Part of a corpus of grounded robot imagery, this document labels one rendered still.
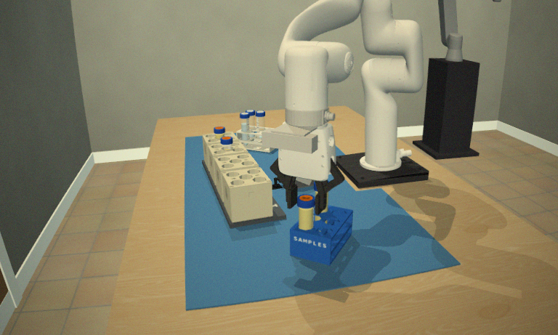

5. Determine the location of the blue tube rack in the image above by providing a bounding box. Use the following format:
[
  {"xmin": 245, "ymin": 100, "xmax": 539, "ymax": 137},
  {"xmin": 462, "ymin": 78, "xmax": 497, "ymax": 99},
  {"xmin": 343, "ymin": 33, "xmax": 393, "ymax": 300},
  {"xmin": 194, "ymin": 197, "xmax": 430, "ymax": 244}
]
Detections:
[{"xmin": 290, "ymin": 205, "xmax": 353, "ymax": 265}]

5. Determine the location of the blue bench mat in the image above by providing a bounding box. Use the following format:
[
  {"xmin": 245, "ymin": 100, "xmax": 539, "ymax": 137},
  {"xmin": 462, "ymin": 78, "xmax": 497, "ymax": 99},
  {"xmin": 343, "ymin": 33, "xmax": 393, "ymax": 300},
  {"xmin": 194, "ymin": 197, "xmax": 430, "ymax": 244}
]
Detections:
[{"xmin": 185, "ymin": 136, "xmax": 461, "ymax": 310}]

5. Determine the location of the cream tube rack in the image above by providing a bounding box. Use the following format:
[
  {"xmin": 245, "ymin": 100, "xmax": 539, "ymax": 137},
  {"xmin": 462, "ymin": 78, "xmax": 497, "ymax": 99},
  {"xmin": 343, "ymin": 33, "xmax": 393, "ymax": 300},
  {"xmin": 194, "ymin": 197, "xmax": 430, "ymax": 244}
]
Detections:
[{"xmin": 236, "ymin": 126, "xmax": 275, "ymax": 153}]

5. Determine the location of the beige bucket adapter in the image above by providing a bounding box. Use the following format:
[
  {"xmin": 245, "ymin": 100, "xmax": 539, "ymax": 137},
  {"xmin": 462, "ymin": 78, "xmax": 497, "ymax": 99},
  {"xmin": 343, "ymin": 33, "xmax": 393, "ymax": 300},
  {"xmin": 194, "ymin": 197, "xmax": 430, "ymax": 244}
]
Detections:
[
  {"xmin": 202, "ymin": 132, "xmax": 239, "ymax": 170},
  {"xmin": 214, "ymin": 153, "xmax": 259, "ymax": 202},
  {"xmin": 222, "ymin": 167, "xmax": 273, "ymax": 223},
  {"xmin": 208, "ymin": 141, "xmax": 248, "ymax": 185}
]

